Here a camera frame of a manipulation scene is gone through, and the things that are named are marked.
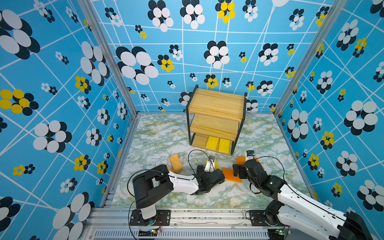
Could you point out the orange sponge right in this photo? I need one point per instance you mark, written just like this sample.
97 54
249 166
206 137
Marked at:
257 160

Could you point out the orange sponge middle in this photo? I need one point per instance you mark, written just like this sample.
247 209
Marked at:
240 160

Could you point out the aluminium front rail frame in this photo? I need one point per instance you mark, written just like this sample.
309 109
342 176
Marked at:
208 224

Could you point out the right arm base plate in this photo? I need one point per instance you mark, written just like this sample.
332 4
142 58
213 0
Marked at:
260 218

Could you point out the tan sponge lower left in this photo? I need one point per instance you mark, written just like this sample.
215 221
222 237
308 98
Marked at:
170 170

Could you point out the wooden three-tier shelf black frame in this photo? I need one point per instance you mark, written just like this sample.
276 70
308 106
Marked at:
216 114

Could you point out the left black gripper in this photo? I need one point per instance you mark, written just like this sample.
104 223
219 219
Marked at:
201 172

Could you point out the orange sponge front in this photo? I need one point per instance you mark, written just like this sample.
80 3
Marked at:
229 175

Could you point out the yellow sponge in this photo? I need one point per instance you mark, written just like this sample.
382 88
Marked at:
216 165
224 146
212 143

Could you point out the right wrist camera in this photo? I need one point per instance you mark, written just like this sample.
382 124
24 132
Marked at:
250 154

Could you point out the tan sponge upper right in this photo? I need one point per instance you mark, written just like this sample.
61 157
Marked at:
176 163

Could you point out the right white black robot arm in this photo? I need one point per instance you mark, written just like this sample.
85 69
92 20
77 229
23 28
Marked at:
294 209

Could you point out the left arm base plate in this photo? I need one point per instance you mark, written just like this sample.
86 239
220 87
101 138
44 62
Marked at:
161 218

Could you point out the tan sponge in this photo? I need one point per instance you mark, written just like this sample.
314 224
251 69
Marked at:
176 163
170 170

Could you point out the orange sponge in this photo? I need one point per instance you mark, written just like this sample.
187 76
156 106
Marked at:
240 160
229 175
257 160

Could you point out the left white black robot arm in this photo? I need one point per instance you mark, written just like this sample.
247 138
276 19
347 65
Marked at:
152 185

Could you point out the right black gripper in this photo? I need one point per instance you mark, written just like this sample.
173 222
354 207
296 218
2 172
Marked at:
242 169

